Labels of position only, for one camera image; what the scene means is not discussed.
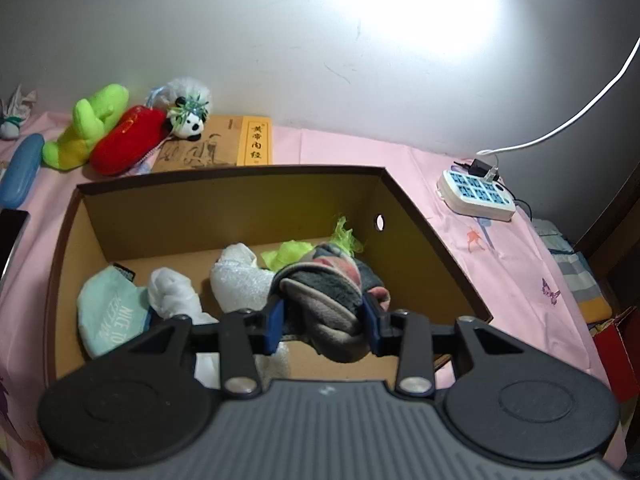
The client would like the black charger plug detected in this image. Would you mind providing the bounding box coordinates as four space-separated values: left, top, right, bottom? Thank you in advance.
452 159 501 183

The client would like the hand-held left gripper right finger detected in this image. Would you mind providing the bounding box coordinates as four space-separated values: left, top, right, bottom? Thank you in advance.
361 295 538 397

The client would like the brown cardboard box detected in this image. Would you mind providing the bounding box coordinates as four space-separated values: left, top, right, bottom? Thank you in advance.
42 165 495 391

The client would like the mint green cloth pouch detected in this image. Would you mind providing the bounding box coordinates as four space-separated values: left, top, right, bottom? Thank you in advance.
76 262 153 358

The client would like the striped folded cloth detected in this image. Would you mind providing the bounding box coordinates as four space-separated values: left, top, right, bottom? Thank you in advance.
532 220 613 323

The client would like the white soft cloth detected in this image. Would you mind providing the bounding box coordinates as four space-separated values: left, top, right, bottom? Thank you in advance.
147 267 221 386

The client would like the blue glasses case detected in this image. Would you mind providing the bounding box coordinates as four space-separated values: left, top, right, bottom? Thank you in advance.
0 133 46 209

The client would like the red paper bag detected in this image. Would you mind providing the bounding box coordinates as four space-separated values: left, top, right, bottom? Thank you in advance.
592 310 640 401

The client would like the white power strip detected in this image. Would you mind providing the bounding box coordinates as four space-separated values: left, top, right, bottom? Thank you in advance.
436 169 517 222

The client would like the brown hardcover book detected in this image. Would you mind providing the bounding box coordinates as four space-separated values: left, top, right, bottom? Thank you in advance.
150 115 275 173

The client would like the white fluffy sock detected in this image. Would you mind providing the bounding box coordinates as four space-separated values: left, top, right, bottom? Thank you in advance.
210 242 291 381

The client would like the yellow-green mesh bath sponge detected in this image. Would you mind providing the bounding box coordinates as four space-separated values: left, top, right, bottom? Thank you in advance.
260 215 366 271

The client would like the pink printed bedsheet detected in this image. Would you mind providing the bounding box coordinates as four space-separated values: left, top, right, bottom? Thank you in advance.
0 110 626 480

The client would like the lime green plush toy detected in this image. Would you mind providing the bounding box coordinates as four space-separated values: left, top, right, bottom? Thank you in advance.
41 83 130 172

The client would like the black smartphone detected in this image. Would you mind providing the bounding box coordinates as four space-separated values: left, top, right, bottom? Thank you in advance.
0 208 31 281

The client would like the white rabbit-shaped cloth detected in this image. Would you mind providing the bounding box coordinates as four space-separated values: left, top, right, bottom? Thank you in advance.
0 85 38 141

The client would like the grey fleece sock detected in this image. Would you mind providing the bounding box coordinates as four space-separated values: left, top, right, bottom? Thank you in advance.
272 242 392 363

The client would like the panda plush toy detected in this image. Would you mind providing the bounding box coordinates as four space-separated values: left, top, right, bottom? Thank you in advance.
147 77 212 142

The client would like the red plush toy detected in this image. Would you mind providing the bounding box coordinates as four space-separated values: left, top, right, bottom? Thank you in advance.
90 105 168 177

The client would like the white power cable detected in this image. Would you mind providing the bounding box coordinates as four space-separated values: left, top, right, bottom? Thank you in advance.
475 35 640 158

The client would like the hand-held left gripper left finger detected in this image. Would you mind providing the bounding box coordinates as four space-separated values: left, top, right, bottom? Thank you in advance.
122 299 287 400

